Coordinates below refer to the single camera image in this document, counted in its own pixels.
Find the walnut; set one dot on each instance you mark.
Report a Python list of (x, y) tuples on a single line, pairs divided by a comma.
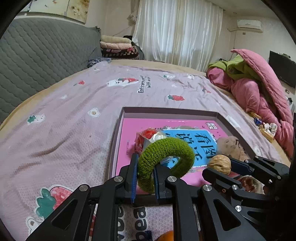
[(218, 163)]

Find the tangerine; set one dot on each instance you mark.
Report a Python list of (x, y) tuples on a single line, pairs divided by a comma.
[(165, 236)]

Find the dark patterned folded blanket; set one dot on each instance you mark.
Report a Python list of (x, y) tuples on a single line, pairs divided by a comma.
[(120, 53)]

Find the white air conditioner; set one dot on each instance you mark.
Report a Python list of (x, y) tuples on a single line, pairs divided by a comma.
[(249, 24)]

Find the black cloth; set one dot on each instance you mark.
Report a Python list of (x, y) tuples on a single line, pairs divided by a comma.
[(135, 46)]

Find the black television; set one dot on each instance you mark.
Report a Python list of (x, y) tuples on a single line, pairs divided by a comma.
[(282, 67)]

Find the curtain tieback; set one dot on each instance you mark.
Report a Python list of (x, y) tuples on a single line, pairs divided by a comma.
[(132, 18)]

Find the beige plush toy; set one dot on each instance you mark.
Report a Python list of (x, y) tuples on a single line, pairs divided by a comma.
[(231, 146)]

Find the white curtain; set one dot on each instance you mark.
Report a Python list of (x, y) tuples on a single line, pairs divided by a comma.
[(178, 30)]

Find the green knitted scrunchie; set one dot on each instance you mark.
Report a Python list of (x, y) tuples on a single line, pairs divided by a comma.
[(182, 150)]

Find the white dresser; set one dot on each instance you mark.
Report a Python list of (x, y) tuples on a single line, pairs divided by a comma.
[(291, 104)]

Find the dark blue patterned cloth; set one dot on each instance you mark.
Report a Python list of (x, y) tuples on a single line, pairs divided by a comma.
[(99, 62)]

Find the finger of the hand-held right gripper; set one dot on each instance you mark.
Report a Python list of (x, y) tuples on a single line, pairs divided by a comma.
[(241, 165), (219, 179)]

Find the floral wall panel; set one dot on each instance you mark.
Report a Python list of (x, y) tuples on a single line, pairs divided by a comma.
[(76, 9)]

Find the red white plastic snack egg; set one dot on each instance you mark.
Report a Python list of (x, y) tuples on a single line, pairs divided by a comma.
[(248, 182), (146, 136)]

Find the pink folded blanket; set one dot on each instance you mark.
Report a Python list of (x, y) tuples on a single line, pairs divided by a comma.
[(115, 45)]

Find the green blanket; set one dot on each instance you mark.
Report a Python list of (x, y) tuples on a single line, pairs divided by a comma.
[(238, 67)]

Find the yellow biscuit packet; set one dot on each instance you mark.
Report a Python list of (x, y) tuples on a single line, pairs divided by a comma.
[(268, 136)]

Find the grey cardboard box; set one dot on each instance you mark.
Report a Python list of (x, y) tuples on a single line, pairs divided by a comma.
[(116, 148)]

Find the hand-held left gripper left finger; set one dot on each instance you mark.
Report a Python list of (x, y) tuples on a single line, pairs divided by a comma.
[(134, 183)]

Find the beige folded blanket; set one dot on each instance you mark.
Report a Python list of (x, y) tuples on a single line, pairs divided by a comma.
[(115, 39)]

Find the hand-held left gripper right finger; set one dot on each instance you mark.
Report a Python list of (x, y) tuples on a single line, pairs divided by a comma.
[(158, 183)]

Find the pink quilt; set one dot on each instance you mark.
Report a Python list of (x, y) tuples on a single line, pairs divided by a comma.
[(252, 92)]

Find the grey quilted headboard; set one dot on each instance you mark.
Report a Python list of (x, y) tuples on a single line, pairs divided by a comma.
[(46, 51)]

